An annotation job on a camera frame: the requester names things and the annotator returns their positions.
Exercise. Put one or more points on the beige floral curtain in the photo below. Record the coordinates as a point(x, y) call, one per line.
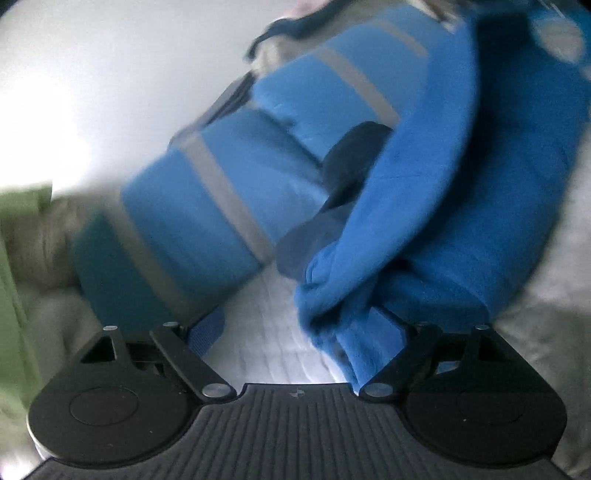
point(51, 240)

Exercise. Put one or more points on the green cloth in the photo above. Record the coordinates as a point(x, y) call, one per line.
point(18, 286)

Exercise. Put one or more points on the blue and navy fleece jacket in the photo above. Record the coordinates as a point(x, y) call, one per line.
point(438, 207)

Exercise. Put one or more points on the blue pillow with grey stripes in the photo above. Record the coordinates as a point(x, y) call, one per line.
point(184, 217)
point(332, 97)

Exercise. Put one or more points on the pink and navy garment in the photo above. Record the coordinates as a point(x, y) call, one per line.
point(295, 27)

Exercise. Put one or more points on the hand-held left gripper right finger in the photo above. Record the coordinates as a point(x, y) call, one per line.
point(418, 346)

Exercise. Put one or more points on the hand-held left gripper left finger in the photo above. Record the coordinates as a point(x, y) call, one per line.
point(205, 332)

